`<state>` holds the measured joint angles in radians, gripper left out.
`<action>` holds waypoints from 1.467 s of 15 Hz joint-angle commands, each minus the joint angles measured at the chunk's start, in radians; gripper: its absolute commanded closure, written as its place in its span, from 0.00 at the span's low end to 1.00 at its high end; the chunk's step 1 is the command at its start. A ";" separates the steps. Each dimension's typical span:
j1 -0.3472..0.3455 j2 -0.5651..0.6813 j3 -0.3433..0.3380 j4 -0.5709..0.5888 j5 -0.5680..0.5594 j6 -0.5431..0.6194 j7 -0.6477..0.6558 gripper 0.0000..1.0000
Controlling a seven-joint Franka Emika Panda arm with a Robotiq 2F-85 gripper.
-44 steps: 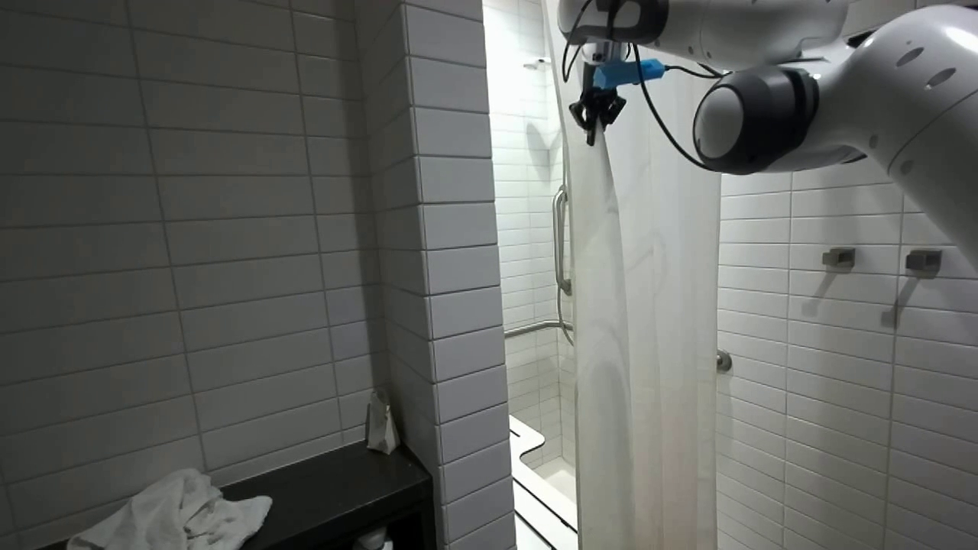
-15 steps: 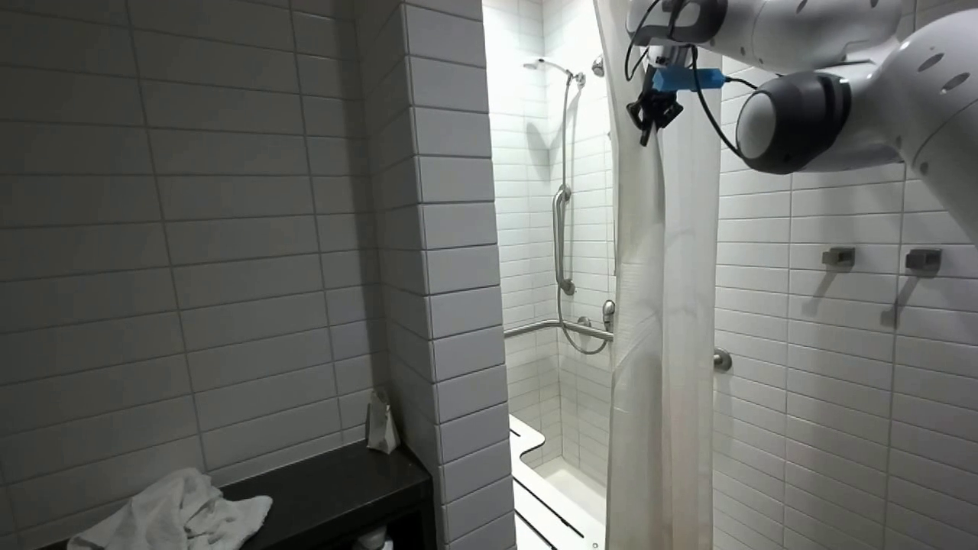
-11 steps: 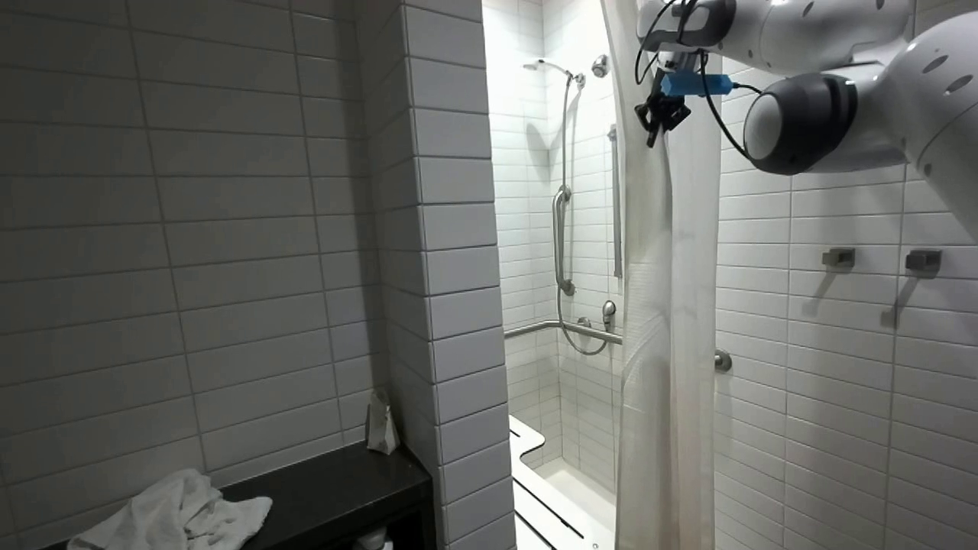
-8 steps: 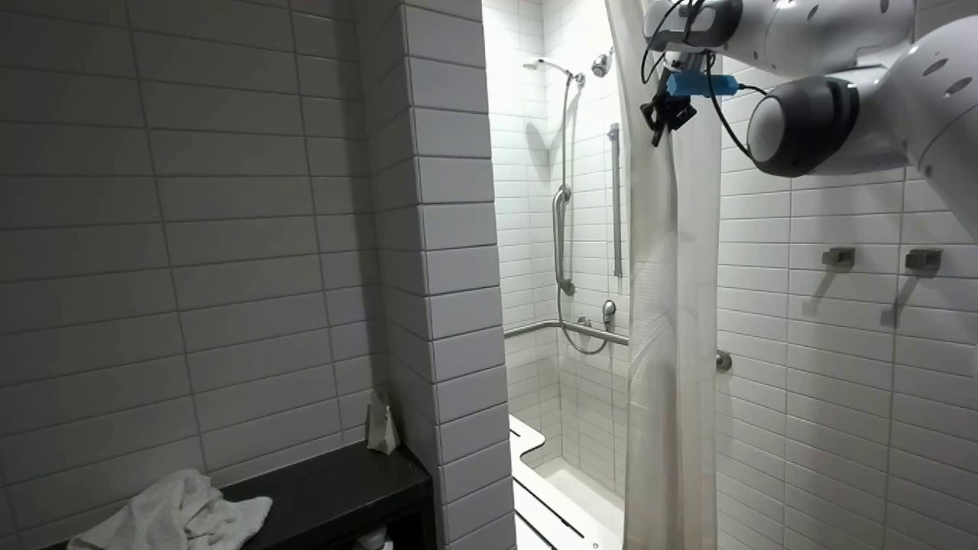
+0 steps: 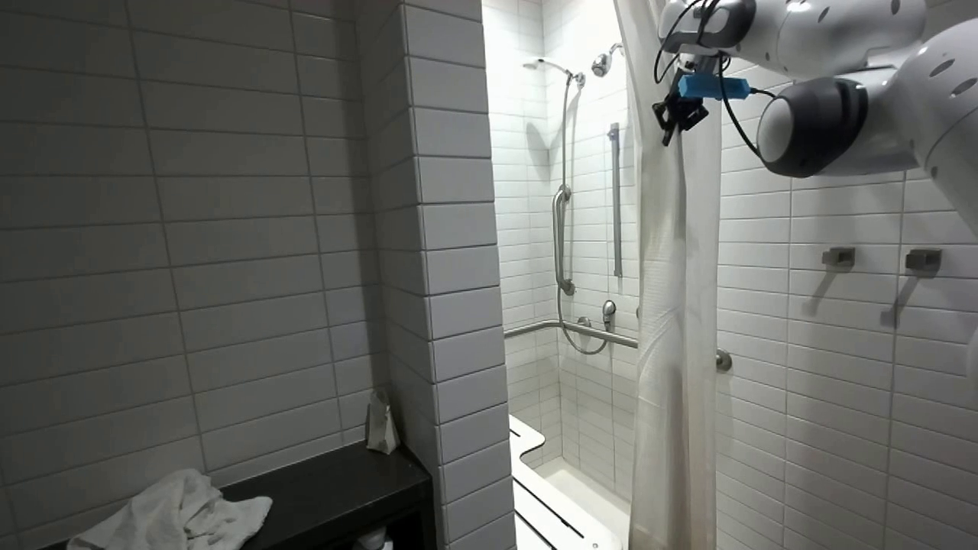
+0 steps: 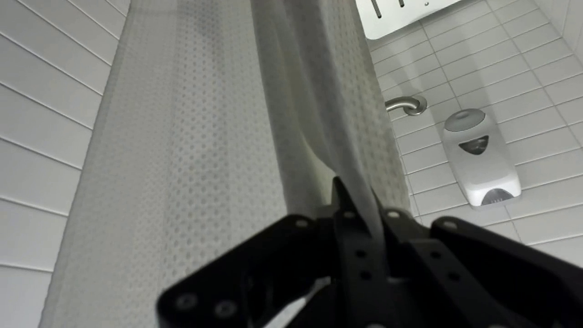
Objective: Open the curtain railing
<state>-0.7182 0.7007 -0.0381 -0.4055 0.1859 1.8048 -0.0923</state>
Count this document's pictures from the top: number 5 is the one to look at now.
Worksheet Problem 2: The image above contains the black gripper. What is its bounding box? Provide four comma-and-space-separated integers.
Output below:
650, 94, 715, 147

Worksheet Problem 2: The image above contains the white dotted shower curtain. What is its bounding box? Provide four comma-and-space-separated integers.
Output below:
609, 0, 727, 550

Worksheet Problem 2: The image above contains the chrome fixed shower head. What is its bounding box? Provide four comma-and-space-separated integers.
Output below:
586, 41, 626, 80

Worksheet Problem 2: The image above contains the vertical metal grab bar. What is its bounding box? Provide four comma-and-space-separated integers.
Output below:
604, 120, 626, 282

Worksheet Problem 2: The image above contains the chrome hand shower head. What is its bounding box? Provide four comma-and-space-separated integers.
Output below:
518, 51, 589, 93

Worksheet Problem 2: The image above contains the horizontal metal grab bar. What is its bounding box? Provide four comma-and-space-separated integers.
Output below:
504, 321, 642, 352

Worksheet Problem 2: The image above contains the white slotted shower seat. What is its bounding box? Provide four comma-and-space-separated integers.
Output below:
508, 409, 629, 550

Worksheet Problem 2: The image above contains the black shelf unit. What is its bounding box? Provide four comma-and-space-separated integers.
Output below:
26, 438, 439, 550

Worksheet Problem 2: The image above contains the white crumpled towel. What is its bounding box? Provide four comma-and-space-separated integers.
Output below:
64, 461, 277, 550

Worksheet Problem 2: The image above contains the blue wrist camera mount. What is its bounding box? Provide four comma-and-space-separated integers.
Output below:
673, 68, 756, 104

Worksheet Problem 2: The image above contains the black camera cable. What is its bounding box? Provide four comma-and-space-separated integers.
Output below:
715, 83, 781, 173

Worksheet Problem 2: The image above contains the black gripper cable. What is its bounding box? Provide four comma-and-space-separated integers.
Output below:
655, 0, 727, 86

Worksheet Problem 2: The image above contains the metal wall hook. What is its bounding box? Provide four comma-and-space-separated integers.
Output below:
902, 248, 948, 285
820, 245, 858, 274

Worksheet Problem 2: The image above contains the grey shower hose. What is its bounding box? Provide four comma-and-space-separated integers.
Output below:
552, 285, 618, 361

